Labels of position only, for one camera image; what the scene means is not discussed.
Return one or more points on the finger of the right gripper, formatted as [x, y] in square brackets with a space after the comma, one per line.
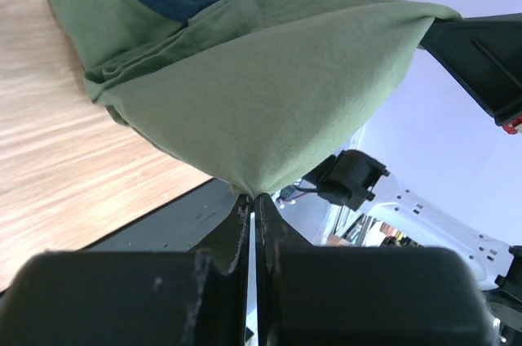
[483, 55]

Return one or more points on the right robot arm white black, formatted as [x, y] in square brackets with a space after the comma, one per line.
[356, 180]

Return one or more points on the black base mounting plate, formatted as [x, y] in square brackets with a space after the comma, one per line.
[176, 226]

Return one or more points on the green tank top blue trim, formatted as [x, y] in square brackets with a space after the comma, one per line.
[253, 92]

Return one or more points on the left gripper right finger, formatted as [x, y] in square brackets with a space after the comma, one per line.
[321, 295]

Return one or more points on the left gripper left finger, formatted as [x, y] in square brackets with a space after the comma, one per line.
[196, 297]

